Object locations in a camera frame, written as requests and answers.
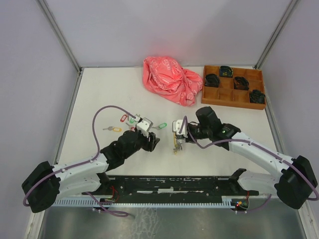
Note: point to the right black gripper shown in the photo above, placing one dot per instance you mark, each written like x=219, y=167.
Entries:
x=187, y=139

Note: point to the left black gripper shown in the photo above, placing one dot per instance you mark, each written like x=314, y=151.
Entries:
x=149, y=145

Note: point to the keyring with yellow blue tags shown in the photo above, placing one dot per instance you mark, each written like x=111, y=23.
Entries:
x=178, y=140

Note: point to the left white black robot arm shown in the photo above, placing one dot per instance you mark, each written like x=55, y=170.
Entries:
x=49, y=183

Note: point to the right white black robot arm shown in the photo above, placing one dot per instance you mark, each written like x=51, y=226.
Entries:
x=291, y=179

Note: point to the red tag key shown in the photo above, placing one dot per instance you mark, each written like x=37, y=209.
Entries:
x=124, y=118

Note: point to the yellow tag key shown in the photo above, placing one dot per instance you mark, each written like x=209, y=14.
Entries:
x=112, y=128

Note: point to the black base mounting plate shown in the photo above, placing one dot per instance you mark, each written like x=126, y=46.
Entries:
x=209, y=186

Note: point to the dark roll left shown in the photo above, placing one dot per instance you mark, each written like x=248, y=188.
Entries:
x=212, y=80

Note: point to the dark roll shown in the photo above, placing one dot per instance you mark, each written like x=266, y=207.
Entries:
x=241, y=83
x=212, y=80
x=225, y=71
x=257, y=97

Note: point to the pink crumpled cloth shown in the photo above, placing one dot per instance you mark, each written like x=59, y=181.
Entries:
x=165, y=77

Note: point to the wooden compartment tray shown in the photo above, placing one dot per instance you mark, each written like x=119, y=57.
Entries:
x=226, y=95

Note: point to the dark roll centre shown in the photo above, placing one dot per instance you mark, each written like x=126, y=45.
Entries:
x=241, y=83

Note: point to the dark roll top middle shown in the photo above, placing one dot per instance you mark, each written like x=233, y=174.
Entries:
x=225, y=71

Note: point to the dark roll right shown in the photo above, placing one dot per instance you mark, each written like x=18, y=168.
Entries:
x=257, y=97

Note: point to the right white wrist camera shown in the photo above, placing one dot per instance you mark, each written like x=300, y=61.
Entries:
x=179, y=128

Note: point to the white slotted cable duct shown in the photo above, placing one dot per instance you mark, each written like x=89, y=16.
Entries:
x=157, y=200

